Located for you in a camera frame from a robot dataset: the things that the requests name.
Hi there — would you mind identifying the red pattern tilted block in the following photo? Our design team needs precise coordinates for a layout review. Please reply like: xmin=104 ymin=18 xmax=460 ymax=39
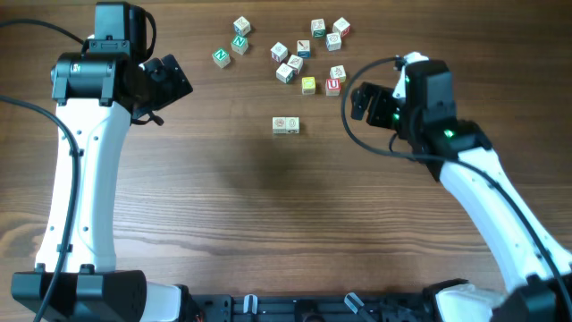
xmin=287 ymin=55 xmax=304 ymax=75

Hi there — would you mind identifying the blue pattern wooden block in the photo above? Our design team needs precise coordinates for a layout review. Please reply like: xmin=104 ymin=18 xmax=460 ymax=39
xmin=233 ymin=16 xmax=251 ymax=37

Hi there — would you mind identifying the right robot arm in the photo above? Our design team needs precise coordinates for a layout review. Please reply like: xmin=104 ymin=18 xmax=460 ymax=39
xmin=341 ymin=52 xmax=571 ymax=321

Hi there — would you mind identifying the black picture wooden block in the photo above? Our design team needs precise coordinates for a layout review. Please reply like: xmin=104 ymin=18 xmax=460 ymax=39
xmin=285 ymin=117 xmax=300 ymax=133

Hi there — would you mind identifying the green Z wooden block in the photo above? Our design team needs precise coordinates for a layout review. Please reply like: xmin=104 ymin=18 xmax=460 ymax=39
xmin=310 ymin=19 xmax=326 ymax=38

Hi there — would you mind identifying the lower green N block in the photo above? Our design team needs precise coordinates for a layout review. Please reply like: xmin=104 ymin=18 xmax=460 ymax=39
xmin=212 ymin=48 xmax=231 ymax=68

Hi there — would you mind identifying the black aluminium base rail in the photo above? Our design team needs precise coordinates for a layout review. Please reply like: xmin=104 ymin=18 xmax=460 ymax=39
xmin=185 ymin=293 xmax=434 ymax=322

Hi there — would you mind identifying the red U wooden block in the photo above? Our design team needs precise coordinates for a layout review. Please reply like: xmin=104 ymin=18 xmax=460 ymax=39
xmin=325 ymin=79 xmax=341 ymax=96

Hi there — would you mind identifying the white red-sided block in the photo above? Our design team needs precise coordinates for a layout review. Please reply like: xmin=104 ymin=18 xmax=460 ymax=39
xmin=270 ymin=42 xmax=289 ymax=63

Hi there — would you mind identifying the yellow sided picture block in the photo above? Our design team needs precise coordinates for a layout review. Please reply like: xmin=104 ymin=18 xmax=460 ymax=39
xmin=330 ymin=65 xmax=347 ymax=82

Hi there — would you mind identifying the blue brush picture block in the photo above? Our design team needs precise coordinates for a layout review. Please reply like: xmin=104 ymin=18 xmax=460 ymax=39
xmin=296 ymin=39 xmax=311 ymax=58

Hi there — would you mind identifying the yellow wooden block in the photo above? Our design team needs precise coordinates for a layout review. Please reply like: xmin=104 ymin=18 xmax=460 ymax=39
xmin=301 ymin=77 xmax=316 ymax=95

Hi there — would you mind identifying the red picture wooden block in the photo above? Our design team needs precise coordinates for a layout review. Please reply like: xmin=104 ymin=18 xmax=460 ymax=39
xmin=272 ymin=117 xmax=287 ymax=134

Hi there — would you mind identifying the blue sided picture block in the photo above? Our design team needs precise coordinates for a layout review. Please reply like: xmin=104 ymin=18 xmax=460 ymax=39
xmin=325 ymin=33 xmax=342 ymax=51

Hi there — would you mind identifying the red sided corner block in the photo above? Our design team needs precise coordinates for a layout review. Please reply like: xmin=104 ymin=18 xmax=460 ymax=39
xmin=332 ymin=17 xmax=351 ymax=38

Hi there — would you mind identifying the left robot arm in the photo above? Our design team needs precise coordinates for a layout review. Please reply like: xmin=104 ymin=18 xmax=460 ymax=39
xmin=11 ymin=2 xmax=198 ymax=321

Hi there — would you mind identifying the right black camera cable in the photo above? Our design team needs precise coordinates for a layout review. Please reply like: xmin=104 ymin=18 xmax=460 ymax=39
xmin=340 ymin=55 xmax=572 ymax=309

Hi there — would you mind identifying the green n block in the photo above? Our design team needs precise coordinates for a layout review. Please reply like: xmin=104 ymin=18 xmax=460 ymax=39
xmin=231 ymin=35 xmax=248 ymax=55
xmin=212 ymin=48 xmax=231 ymax=68

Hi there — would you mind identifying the upper green N block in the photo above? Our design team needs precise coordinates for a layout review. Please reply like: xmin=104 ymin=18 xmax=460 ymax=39
xmin=231 ymin=35 xmax=248 ymax=55

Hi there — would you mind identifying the teal sided wooden block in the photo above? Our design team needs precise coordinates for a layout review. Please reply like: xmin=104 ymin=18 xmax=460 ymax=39
xmin=276 ymin=64 xmax=295 ymax=84

